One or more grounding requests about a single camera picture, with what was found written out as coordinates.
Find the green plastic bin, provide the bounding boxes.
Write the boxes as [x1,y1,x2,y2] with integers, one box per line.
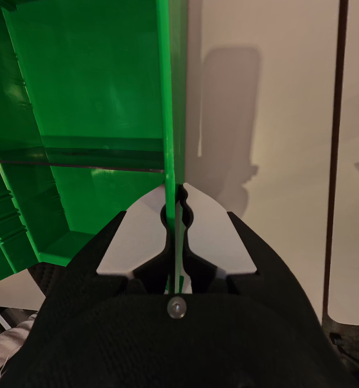
[0,0,187,294]

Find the pale cloth garment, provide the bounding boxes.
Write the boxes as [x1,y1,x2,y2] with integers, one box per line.
[0,312,38,388]

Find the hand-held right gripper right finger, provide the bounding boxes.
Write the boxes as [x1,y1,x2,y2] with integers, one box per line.
[177,182,258,275]

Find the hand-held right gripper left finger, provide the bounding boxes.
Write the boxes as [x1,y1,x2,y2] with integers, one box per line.
[95,183,171,278]

